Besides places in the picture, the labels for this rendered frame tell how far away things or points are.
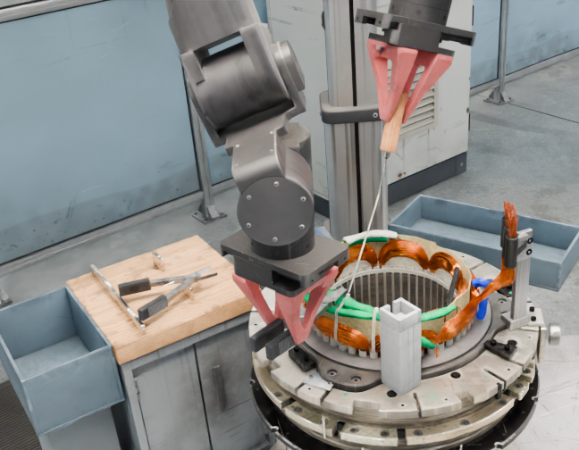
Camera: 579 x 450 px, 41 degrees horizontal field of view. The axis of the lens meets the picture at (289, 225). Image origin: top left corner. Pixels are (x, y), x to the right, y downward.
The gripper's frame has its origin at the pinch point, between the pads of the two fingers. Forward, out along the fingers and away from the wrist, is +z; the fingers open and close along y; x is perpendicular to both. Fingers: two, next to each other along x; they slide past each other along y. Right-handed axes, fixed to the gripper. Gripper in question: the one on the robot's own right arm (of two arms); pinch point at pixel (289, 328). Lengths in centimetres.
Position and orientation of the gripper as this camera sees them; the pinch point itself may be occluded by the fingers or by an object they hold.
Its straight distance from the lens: 73.7
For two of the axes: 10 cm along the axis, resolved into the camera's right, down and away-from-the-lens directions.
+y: 7.6, 2.6, -5.9
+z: 0.5, 8.8, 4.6
